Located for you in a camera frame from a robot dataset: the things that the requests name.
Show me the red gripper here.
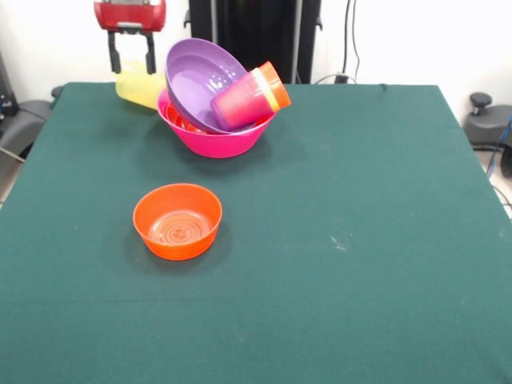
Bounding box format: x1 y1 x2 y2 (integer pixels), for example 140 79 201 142
94 0 167 75

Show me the pale yellow cup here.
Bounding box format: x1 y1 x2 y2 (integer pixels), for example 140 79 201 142
114 59 168 111

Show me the purple bowl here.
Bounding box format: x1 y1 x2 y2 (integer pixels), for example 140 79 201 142
165 38 257 135

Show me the large orange bowl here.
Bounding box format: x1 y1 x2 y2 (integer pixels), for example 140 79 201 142
166 102 274 135

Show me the purple cup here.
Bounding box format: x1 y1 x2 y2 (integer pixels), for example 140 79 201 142
210 67 270 132

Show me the large pink bowl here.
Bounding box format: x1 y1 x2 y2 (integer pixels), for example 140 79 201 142
155 88 278 159

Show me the bright yellow cup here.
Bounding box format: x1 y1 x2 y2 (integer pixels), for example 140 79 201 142
254 66 282 114

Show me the orange cup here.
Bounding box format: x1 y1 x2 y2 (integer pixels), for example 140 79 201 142
258 60 292 111

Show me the small orange bowl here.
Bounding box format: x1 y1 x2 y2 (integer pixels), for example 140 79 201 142
132 182 223 262

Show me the dark green tablecloth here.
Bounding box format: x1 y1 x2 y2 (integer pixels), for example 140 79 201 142
0 82 512 384

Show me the black pedestal foot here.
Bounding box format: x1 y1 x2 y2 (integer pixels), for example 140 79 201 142
463 91 512 150
0 99 55 169

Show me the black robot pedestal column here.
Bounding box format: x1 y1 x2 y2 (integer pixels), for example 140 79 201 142
183 0 323 85

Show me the black hanging cable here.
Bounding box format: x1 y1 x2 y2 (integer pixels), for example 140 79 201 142
342 0 363 83

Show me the tangle of floor cables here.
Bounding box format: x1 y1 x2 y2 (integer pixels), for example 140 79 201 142
483 115 512 209

